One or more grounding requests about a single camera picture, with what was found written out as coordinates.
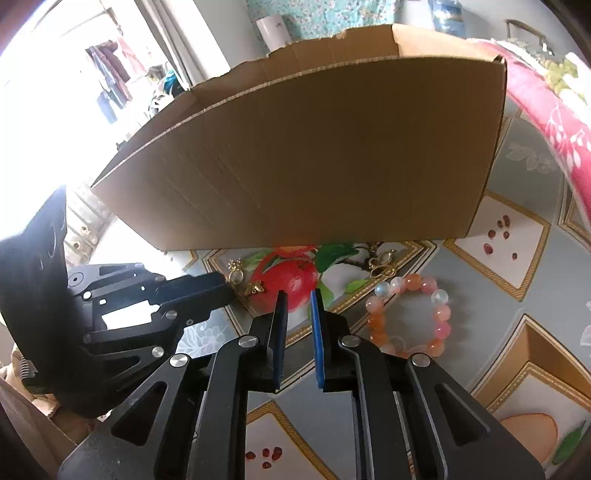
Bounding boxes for large cardboard box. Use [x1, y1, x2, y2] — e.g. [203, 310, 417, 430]
[91, 23, 509, 253]

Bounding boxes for wooden chair frame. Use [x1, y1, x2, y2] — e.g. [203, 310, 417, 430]
[505, 19, 549, 50]

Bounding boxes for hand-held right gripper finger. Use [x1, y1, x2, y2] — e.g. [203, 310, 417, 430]
[68, 262, 232, 304]
[82, 294, 232, 371]

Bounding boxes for teal floral wall cloth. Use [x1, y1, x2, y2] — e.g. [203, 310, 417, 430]
[247, 0, 398, 41]

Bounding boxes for blue water jug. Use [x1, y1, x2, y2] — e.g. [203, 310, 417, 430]
[427, 0, 465, 34]

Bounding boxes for grey curtain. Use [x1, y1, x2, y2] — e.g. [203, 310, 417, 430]
[137, 0, 219, 89]

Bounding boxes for pink orange bead bracelet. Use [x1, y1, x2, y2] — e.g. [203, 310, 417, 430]
[365, 273, 452, 357]

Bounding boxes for pale rolled mat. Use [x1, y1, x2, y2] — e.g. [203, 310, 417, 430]
[256, 15, 294, 54]

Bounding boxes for row of hanging clothes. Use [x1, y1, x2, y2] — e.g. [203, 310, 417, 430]
[85, 39, 145, 126]

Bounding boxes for clutter pile of bags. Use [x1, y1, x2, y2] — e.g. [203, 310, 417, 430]
[147, 65, 185, 114]

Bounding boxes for gold clasp charm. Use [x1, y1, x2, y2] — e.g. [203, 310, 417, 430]
[367, 249, 396, 278]

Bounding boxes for green patterned quilt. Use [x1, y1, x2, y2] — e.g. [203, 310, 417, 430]
[540, 52, 591, 94]

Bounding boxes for gold earring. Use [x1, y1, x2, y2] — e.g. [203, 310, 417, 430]
[228, 258, 267, 296]

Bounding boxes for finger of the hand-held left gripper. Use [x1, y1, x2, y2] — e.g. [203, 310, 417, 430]
[58, 290, 289, 480]
[310, 289, 546, 480]

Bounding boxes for pink floral blanket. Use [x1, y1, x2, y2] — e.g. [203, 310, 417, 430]
[466, 39, 591, 219]

